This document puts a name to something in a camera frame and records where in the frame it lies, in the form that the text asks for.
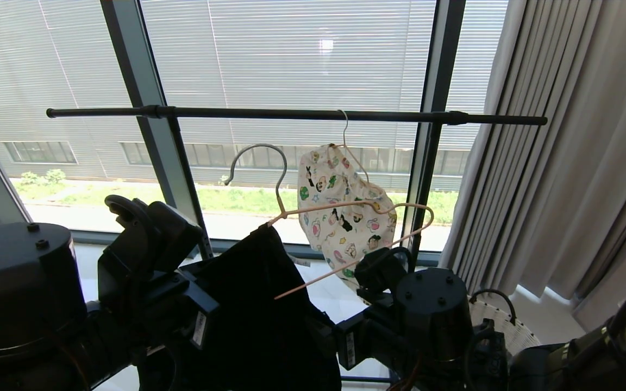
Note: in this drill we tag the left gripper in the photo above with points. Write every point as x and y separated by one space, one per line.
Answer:
144 304

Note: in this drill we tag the black garment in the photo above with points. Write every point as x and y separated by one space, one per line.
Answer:
258 326

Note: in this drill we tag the pink clothes hanger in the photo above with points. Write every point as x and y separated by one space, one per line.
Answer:
261 145
345 127

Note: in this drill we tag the cream printed garment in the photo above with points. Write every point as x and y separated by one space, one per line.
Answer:
345 228

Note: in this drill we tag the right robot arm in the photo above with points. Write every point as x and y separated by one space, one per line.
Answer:
432 309

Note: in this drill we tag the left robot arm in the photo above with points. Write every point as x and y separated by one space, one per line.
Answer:
19 282

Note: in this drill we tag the black clothes rack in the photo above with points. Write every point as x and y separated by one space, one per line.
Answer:
291 114

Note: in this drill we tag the white laundry basket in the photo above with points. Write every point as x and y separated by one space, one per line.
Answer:
503 326

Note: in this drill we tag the beige curtain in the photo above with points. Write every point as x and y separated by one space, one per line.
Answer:
563 136

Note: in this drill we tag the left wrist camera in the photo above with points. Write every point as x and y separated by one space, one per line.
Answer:
201 320

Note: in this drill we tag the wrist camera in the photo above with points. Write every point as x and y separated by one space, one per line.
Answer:
354 347
201 320

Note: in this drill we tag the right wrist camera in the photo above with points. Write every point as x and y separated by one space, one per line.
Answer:
354 347

